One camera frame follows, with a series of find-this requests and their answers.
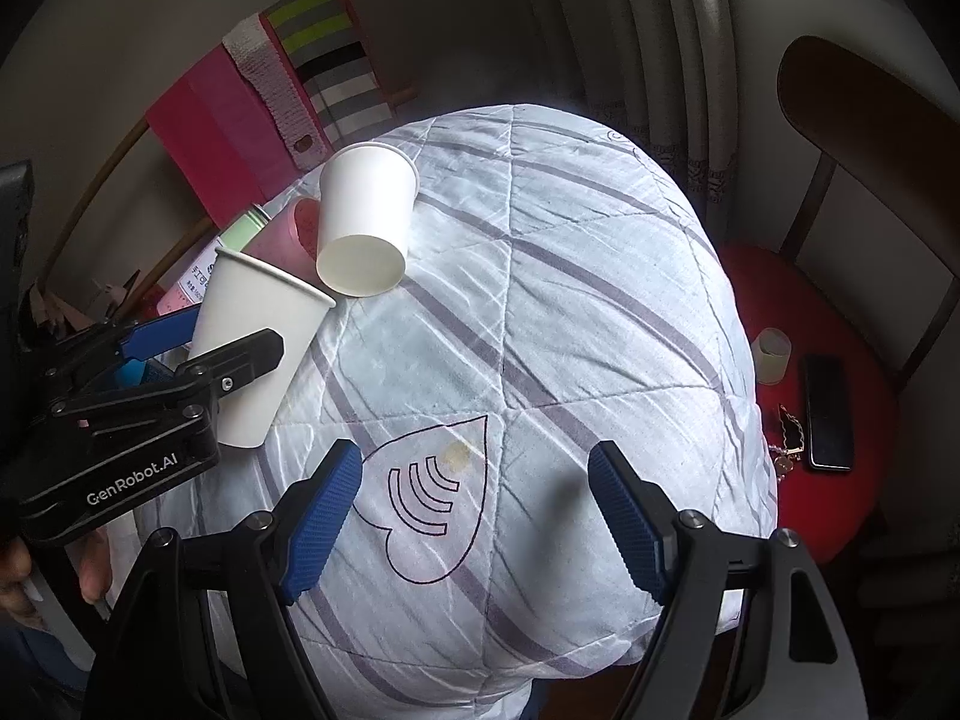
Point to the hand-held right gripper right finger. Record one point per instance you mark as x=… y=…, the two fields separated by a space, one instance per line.
x=626 y=525

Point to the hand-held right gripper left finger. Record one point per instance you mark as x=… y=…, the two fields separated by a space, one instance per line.
x=322 y=521

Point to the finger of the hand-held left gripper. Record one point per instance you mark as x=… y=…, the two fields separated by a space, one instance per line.
x=247 y=356
x=161 y=332

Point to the white paper cup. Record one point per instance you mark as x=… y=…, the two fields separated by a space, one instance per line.
x=367 y=210
x=255 y=300

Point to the pink plastic cup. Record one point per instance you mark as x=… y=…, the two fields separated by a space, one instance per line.
x=277 y=247

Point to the small white cup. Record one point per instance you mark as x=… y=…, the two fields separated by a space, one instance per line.
x=771 y=360

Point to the person's left hand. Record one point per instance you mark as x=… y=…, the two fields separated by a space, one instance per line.
x=94 y=562

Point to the green capped white bottle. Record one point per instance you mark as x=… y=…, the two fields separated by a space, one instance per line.
x=244 y=232

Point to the wooden drying rack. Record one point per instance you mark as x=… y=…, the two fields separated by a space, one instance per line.
x=88 y=193

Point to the metal key bunch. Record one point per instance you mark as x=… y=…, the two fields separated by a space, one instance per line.
x=789 y=427

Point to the black smartphone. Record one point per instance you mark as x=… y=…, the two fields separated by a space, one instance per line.
x=827 y=412

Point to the pale striped quilt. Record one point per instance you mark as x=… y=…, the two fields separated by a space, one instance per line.
x=562 y=277

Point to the pink white knitted cloth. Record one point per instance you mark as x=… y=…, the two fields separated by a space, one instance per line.
x=274 y=82

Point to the striped cloth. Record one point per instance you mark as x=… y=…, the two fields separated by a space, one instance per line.
x=330 y=52

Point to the grey patterned curtain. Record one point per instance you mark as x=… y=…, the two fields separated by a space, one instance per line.
x=675 y=52

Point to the wooden chair with red seat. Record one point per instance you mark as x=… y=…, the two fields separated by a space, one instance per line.
x=862 y=90

